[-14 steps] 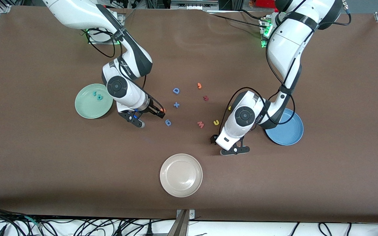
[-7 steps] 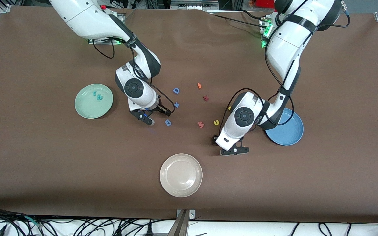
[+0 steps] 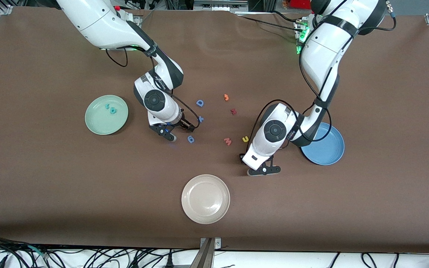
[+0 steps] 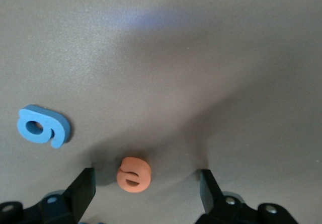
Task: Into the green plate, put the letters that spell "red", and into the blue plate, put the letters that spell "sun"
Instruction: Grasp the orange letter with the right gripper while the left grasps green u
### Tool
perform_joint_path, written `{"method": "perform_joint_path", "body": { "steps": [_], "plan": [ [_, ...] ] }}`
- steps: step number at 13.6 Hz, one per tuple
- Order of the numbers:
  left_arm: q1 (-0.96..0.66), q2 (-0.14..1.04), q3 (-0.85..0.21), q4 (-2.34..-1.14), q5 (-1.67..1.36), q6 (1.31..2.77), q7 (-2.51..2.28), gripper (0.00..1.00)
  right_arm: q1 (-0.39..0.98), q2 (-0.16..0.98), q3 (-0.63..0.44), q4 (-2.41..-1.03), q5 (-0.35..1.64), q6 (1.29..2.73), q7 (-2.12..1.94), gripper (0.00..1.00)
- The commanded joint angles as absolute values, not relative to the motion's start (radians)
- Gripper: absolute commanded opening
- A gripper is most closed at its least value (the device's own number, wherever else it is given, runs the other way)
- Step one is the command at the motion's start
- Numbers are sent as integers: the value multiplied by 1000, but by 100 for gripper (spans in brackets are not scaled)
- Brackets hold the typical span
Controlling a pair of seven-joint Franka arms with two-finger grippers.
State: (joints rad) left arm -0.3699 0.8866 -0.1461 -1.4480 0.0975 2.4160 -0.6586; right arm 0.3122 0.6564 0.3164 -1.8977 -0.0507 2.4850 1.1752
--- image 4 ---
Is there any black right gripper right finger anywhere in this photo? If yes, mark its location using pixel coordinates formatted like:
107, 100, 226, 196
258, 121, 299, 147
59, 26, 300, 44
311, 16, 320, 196
196, 169, 257, 224

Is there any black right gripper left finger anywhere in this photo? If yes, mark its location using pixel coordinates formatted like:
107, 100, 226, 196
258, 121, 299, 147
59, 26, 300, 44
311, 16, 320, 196
37, 167, 97, 224

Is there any orange foam letter e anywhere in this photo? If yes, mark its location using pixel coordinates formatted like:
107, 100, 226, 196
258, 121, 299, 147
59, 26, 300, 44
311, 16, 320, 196
116, 156, 152, 193

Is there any blue foam digit nine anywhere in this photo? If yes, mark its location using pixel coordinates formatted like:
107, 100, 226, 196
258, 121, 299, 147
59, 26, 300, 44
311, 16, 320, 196
16, 104, 71, 150

